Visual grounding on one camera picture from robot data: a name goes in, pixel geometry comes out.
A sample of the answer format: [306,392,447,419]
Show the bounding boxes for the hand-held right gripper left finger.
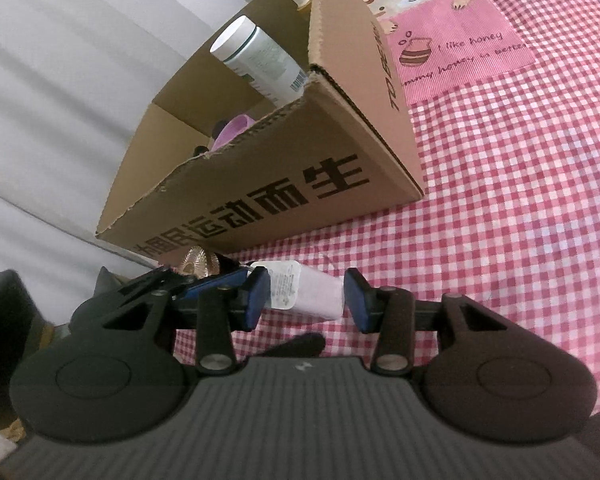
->
[102,266,272,377]

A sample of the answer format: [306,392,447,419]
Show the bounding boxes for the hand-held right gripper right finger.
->
[342,266,507,377]

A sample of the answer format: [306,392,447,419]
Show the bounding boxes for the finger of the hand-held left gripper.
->
[120,265,253,302]

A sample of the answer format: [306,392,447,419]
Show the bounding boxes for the gold lid cosmetic jar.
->
[176,245,222,279]

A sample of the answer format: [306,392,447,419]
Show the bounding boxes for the white charger plug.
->
[250,259,345,322]

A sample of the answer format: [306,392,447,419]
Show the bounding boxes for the brown cardboard box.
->
[94,0,426,268]

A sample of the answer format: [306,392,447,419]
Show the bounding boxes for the purple plastic lid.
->
[209,115,256,152]

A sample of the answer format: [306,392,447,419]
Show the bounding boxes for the white pill bottle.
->
[210,16,311,110]

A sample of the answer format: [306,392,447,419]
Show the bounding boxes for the pink checked tablecloth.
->
[170,0,600,413]

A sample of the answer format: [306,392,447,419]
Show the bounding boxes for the white curtain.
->
[0,0,263,281]

